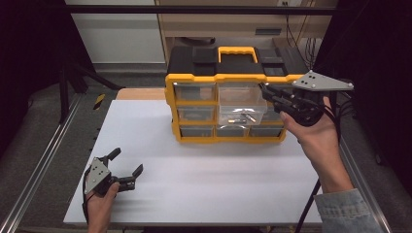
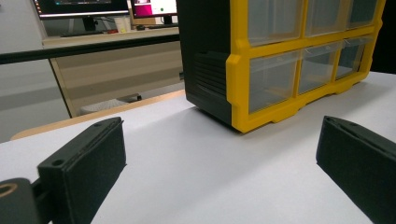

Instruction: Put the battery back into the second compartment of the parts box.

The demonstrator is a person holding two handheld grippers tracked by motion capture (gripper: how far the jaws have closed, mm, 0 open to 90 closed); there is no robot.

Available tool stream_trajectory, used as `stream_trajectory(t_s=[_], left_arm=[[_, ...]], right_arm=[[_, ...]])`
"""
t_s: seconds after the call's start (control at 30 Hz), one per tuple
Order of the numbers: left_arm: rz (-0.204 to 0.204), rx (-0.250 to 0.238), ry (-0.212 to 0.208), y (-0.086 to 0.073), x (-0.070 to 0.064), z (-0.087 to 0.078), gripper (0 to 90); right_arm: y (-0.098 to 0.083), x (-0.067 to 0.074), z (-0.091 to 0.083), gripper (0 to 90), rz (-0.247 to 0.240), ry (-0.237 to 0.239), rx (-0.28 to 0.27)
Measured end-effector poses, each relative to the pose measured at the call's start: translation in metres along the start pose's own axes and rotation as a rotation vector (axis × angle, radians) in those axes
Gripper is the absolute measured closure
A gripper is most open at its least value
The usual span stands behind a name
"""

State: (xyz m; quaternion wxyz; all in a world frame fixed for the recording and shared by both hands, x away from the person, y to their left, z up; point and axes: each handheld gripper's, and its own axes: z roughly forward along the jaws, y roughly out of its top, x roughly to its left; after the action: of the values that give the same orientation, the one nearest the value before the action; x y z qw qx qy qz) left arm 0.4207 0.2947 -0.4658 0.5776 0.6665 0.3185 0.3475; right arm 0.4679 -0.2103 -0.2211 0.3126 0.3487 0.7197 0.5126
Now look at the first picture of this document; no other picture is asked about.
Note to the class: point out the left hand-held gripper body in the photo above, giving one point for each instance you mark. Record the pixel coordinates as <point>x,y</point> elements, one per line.
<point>97,176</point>

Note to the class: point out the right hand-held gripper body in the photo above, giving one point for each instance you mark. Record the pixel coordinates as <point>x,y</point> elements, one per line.
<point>312,82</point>

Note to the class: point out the black gold battery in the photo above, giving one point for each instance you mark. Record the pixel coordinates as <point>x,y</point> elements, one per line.
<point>249,117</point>
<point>236,121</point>

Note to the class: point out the clear plastic drawer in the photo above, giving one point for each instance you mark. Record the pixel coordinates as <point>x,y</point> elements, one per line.
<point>239,97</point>

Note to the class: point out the yellow black organizer cabinet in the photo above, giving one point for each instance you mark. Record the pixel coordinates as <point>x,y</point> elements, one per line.
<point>239,69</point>

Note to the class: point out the person's left hand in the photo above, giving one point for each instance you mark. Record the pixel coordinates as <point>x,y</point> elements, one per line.
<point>101,208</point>

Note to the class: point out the person's right hand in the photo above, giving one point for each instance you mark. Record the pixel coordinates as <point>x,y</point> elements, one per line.
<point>319,142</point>

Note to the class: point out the light wooden board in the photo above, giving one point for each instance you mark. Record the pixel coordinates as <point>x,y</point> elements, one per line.
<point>139,93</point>

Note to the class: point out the black metal stand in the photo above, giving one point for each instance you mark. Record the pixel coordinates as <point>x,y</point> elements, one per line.
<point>63,97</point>

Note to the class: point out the black curtain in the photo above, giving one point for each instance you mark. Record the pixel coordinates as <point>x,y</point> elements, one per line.
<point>382,48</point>
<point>29,64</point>

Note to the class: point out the grid of small clear drawers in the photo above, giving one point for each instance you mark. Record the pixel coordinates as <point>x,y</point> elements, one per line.
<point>196,113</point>

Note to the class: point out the beige desk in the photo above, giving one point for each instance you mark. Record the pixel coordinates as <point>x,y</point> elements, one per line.
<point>226,22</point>

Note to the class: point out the white panel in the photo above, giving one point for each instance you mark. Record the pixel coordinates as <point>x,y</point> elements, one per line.
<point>120,39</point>

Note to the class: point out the black horizontal bar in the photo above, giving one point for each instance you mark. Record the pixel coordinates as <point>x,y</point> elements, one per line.
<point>194,9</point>

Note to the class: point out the aluminium rail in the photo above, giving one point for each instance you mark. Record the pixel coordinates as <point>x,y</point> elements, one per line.
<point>42,161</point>
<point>362,181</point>

